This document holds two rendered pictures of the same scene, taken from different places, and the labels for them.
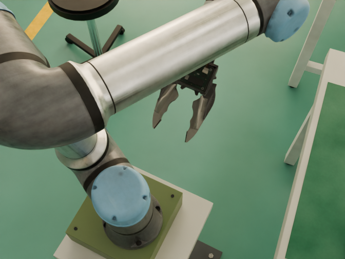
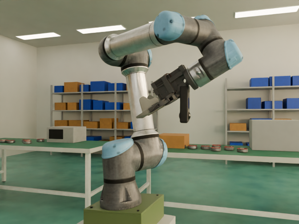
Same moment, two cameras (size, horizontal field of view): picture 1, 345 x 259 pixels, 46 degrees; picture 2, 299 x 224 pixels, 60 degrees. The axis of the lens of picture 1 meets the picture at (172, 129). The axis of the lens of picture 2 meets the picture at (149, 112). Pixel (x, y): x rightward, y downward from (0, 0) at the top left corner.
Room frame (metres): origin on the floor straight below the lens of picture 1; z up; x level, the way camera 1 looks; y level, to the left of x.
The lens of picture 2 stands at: (0.35, -0.85, 1.15)
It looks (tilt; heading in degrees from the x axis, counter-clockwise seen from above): 1 degrees up; 86
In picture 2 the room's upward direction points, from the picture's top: straight up
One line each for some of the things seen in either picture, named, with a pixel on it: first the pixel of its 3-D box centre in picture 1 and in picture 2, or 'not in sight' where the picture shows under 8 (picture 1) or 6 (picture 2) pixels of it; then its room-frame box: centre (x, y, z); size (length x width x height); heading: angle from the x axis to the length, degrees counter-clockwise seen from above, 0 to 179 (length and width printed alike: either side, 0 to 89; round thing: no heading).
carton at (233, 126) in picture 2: not in sight; (237, 126); (2.91, 5.14, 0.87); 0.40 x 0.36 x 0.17; 69
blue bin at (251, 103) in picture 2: not in sight; (253, 103); (3.23, 5.00, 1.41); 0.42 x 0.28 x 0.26; 71
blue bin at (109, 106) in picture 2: not in sight; (115, 106); (-0.04, 6.28, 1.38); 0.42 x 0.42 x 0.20; 67
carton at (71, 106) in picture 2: not in sight; (75, 106); (-1.20, 6.74, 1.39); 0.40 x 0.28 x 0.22; 69
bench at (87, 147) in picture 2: not in sight; (38, 167); (-0.98, 3.04, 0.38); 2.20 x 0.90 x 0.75; 159
